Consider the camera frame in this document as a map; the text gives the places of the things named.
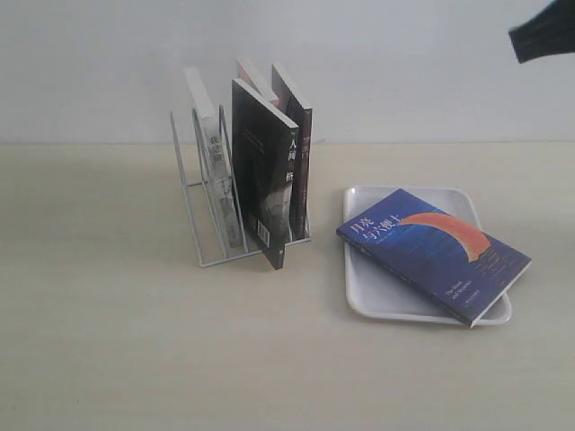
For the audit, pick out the white wire book rack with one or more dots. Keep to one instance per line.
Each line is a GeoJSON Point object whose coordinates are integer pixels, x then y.
{"type": "Point", "coordinates": [201, 210]}

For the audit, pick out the white plastic tray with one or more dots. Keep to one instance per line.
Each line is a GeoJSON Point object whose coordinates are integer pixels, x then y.
{"type": "Point", "coordinates": [373, 293]}

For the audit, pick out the grey white spine book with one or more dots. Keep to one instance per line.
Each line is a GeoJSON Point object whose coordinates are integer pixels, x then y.
{"type": "Point", "coordinates": [211, 145]}

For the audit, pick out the blue book with orange arc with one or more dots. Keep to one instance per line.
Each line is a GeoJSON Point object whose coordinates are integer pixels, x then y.
{"type": "Point", "coordinates": [446, 260]}

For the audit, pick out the red and teal spine book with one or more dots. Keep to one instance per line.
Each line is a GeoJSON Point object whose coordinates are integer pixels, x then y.
{"type": "Point", "coordinates": [247, 71]}

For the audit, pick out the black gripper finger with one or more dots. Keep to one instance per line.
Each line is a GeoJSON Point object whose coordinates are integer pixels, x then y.
{"type": "Point", "coordinates": [550, 32]}

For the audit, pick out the black book white title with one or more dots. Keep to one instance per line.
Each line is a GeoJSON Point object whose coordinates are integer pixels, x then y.
{"type": "Point", "coordinates": [264, 142]}

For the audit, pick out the dark maroon spine book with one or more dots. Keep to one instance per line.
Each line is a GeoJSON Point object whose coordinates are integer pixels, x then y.
{"type": "Point", "coordinates": [297, 107]}

